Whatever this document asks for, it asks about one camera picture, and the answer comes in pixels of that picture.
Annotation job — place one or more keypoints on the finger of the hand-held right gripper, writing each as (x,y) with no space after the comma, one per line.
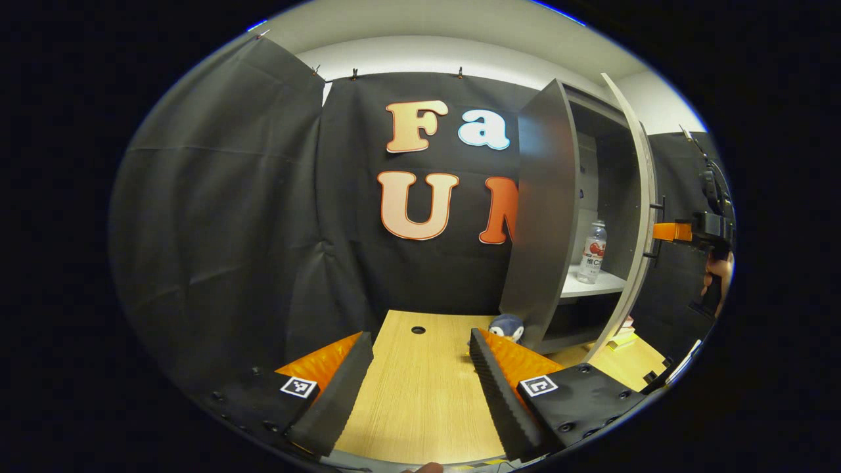
(671,231)

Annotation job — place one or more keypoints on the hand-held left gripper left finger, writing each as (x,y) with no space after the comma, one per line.
(341,394)

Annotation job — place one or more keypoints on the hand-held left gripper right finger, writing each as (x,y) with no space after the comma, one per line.
(502,407)

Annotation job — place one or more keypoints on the clear plastic bottle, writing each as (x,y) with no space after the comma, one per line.
(592,256)

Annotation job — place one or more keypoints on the dark grey cabinet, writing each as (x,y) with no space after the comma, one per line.
(545,217)

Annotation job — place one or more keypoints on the white cabinet shelf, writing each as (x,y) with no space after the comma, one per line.
(604,284)

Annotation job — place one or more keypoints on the penguin plush toy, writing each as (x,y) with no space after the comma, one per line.
(506,325)

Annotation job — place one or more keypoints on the yellow book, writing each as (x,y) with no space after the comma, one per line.
(621,341)

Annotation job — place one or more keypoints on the white flat board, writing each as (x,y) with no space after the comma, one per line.
(686,360)

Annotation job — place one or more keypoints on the black backdrop cloth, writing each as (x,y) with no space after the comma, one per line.
(230,217)

